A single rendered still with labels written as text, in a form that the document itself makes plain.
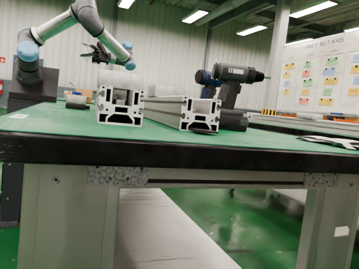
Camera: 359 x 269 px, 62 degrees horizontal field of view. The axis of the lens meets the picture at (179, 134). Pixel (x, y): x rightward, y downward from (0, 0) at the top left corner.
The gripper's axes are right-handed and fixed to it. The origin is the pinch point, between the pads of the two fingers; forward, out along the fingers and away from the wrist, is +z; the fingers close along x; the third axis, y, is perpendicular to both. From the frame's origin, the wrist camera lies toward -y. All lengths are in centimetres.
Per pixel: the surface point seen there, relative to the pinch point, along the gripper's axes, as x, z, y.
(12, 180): 25, 29, 89
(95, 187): -127, -3, 121
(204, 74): -92, -45, 66
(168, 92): -97, -28, 80
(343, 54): 12, -290, -83
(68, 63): 874, 21, -555
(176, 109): -119, -22, 98
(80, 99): -63, -2, 71
